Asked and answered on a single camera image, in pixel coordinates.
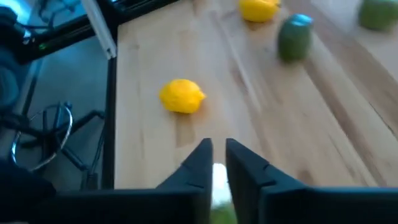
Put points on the green lime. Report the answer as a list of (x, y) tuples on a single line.
[(377, 15), (224, 216)]

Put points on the large white garlic bulb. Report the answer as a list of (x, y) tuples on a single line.
[(220, 183)]

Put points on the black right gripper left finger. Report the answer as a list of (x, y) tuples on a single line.
[(186, 199)]

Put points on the yellow lemon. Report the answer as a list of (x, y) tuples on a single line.
[(182, 96), (258, 11)]

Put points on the dark green avocado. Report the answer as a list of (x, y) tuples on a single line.
[(293, 40)]

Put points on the silver metal bracket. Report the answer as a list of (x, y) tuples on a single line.
[(99, 29)]

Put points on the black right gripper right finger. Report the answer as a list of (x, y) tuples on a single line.
[(264, 199)]

